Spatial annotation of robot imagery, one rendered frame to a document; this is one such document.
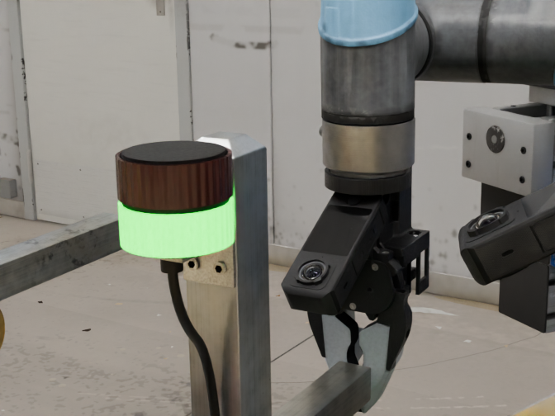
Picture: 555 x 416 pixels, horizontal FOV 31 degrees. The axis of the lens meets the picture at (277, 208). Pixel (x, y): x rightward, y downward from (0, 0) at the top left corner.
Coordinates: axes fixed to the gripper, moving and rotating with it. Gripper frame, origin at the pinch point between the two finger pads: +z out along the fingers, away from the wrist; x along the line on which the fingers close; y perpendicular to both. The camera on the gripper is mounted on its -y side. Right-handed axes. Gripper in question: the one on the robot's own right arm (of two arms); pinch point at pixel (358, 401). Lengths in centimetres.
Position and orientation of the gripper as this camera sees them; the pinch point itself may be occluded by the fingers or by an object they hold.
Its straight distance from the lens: 88.8
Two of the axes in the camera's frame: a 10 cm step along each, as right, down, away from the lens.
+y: 5.0, -2.5, 8.3
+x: -8.7, -1.1, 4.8
